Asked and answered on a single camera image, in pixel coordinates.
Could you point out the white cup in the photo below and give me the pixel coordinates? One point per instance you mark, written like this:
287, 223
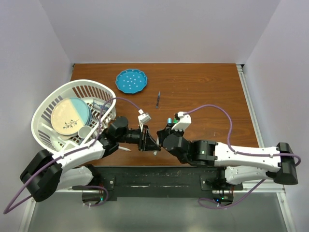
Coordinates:
84, 132

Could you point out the blue ballpoint pen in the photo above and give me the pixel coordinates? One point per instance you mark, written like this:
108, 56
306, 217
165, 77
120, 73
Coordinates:
158, 100

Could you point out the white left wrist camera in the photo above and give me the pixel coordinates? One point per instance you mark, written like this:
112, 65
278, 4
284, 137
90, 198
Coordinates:
143, 118

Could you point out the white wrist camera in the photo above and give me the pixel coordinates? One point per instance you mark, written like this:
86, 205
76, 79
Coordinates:
143, 118
183, 121

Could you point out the blue white patterned dish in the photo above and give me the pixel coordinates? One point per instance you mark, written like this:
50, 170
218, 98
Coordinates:
100, 105

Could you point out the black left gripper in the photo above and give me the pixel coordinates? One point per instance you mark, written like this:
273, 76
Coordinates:
146, 142

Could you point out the beige blue plate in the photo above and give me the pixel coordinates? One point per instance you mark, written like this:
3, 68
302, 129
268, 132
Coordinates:
69, 115

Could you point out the aluminium table frame rail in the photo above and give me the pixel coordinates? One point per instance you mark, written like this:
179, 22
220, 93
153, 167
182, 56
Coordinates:
267, 186

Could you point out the white plastic basket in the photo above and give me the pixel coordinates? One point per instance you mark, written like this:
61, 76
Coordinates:
86, 90

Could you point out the white orange marker pen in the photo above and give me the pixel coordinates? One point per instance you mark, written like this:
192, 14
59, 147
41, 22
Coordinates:
124, 149

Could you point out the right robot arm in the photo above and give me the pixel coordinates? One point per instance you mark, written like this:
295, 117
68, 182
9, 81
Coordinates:
240, 163

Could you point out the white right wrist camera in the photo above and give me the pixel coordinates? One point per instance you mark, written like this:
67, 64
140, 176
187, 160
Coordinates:
183, 121

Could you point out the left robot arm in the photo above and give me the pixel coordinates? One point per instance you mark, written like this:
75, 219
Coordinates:
48, 172

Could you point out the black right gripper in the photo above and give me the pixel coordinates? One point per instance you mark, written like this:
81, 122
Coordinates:
167, 130

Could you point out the teal dotted plate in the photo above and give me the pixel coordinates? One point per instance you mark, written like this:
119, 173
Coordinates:
131, 81

